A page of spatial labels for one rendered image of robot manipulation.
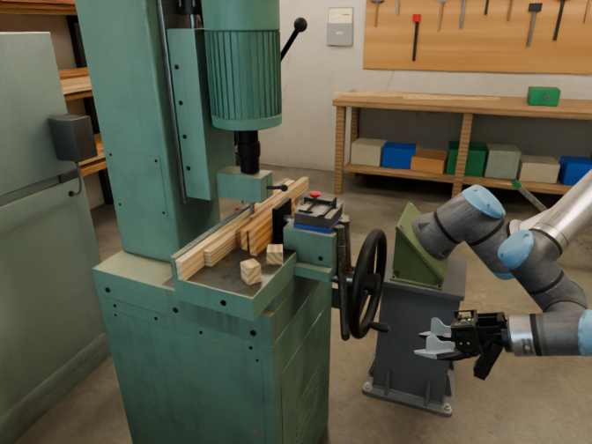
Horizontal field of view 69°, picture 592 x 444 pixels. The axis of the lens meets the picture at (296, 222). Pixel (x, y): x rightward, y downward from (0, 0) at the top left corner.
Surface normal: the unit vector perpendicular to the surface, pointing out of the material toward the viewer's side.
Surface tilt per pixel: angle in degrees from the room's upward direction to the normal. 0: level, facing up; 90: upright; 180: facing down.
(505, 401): 0
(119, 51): 90
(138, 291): 90
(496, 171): 90
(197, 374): 90
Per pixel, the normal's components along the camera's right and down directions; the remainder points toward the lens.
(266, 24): 0.64, 0.31
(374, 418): -0.01, -0.91
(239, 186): -0.41, 0.38
